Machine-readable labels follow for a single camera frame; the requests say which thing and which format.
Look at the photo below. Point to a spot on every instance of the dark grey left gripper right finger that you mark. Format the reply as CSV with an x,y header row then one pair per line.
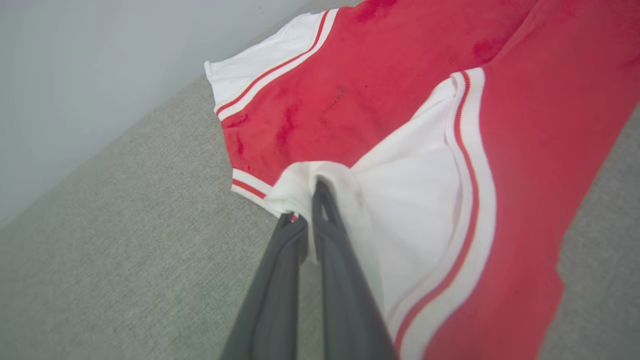
x,y
345,300

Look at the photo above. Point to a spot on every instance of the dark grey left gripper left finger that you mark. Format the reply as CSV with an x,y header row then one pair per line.
x,y
275,300

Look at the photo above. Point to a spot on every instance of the red white basketball jersey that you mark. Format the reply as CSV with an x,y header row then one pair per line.
x,y
380,75

